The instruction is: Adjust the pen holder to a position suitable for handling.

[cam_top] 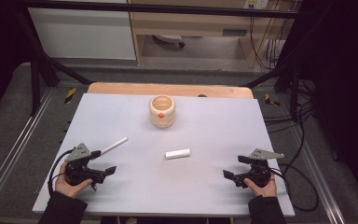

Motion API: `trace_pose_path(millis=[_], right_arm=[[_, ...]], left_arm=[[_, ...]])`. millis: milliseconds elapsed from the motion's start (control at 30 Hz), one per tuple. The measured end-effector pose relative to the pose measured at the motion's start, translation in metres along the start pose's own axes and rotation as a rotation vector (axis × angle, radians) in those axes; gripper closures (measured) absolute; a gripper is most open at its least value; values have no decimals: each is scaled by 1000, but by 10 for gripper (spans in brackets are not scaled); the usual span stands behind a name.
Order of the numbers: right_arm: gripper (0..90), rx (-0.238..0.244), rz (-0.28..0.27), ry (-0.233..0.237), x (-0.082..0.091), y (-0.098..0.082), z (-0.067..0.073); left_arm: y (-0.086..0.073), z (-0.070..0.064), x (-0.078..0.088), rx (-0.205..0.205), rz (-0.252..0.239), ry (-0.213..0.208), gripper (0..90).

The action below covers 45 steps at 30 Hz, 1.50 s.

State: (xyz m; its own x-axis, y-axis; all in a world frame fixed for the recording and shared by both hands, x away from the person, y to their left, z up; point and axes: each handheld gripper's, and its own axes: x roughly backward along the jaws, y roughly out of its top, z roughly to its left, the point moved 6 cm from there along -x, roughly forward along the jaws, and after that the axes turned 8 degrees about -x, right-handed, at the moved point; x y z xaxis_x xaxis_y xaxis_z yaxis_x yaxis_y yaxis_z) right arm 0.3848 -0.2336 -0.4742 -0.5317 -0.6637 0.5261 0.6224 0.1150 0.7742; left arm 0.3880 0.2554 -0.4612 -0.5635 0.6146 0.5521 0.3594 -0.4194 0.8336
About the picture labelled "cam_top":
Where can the wooden table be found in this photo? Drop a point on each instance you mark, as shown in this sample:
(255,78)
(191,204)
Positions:
(167,89)

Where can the white chair base with caster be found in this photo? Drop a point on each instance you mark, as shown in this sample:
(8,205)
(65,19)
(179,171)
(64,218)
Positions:
(169,39)

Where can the white power strip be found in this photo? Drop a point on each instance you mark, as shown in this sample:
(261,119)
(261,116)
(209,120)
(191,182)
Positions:
(256,3)

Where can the black curtain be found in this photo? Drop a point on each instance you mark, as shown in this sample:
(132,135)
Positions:
(0,56)
(345,77)

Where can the cream cup with orange mark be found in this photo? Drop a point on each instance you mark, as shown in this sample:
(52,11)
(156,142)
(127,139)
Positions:
(162,118)

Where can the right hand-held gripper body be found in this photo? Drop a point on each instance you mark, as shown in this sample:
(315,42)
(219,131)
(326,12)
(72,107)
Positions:
(261,171)

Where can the black metal frame leg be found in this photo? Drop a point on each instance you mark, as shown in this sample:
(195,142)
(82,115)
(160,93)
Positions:
(293,87)
(35,81)

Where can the black metal frame crossbar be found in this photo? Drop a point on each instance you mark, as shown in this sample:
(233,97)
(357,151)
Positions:
(155,8)

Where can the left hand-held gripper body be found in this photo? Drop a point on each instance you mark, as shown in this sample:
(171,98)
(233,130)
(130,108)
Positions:
(78,171)

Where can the person's left hand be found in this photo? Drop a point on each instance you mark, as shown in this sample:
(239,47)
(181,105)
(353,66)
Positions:
(66,188)

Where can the person's right hand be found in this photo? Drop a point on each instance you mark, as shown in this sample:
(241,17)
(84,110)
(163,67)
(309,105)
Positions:
(265,190)

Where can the long white pen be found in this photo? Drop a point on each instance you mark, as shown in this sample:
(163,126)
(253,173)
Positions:
(115,145)

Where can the light wooden desk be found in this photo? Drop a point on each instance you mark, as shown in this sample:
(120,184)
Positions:
(199,23)

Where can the black pen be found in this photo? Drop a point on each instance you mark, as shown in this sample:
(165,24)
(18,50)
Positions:
(93,186)

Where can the aluminium floor rail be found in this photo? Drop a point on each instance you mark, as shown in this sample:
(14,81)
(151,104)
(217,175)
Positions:
(15,146)
(318,174)

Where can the short white cylinder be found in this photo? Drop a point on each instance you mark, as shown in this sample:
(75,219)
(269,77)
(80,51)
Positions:
(177,153)

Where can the white board sheet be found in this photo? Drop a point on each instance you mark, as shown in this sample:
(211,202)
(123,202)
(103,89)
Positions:
(199,140)

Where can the white cabinet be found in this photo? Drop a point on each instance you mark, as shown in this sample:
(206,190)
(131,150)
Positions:
(80,34)

